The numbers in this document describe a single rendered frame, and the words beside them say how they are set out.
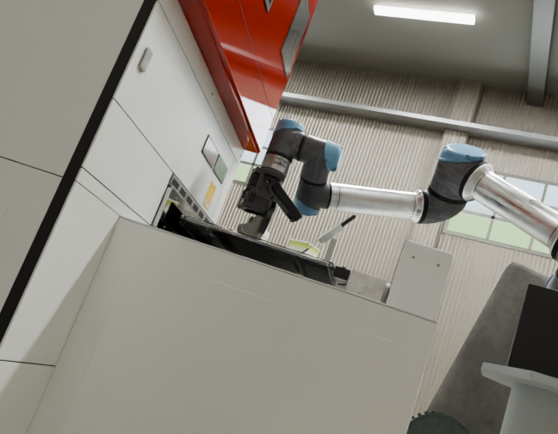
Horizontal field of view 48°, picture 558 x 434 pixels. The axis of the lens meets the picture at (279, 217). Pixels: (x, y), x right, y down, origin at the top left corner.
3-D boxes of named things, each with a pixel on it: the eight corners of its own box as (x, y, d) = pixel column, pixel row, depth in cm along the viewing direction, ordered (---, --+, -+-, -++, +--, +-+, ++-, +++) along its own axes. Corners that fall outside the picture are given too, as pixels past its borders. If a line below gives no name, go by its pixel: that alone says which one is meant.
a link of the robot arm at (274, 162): (285, 168, 171) (296, 163, 163) (279, 182, 169) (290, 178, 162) (261, 156, 168) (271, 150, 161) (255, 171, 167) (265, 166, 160)
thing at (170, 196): (150, 224, 137) (166, 185, 139) (197, 265, 179) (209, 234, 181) (157, 226, 137) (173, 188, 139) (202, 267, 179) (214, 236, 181)
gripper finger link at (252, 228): (232, 244, 159) (245, 210, 161) (253, 252, 161) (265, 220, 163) (236, 243, 156) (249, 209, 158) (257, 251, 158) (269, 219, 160)
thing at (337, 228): (309, 260, 178) (324, 218, 181) (310, 263, 181) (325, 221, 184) (329, 267, 176) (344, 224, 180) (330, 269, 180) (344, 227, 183)
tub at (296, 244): (282, 257, 189) (289, 237, 191) (294, 265, 195) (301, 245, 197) (302, 263, 185) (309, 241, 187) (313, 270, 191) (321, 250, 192)
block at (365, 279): (348, 280, 136) (352, 268, 137) (348, 283, 140) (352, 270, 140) (383, 292, 135) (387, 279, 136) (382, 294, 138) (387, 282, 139)
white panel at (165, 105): (62, 176, 102) (156, -26, 111) (188, 272, 180) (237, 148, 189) (79, 182, 101) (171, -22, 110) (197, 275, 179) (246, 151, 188)
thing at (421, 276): (384, 308, 116) (406, 238, 119) (374, 336, 168) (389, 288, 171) (434, 325, 114) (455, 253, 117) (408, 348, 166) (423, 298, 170)
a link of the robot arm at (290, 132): (307, 121, 164) (277, 113, 165) (294, 159, 161) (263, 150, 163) (308, 133, 171) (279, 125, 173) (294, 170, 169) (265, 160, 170)
